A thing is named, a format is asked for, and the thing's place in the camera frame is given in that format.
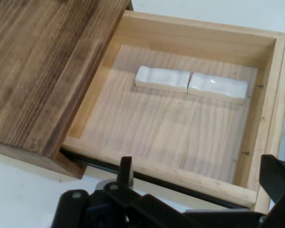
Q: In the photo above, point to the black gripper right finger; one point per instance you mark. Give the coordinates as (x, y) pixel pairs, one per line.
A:
(280, 180)

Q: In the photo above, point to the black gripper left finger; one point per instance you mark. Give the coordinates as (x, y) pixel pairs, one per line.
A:
(126, 171)

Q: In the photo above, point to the light wooden drawer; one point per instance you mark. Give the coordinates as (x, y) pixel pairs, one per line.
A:
(171, 128)

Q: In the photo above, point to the white ceramic cutlery rest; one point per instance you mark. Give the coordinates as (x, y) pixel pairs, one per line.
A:
(161, 78)
(216, 88)

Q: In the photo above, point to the dark wooden cabinet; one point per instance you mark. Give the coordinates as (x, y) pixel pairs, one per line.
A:
(33, 71)

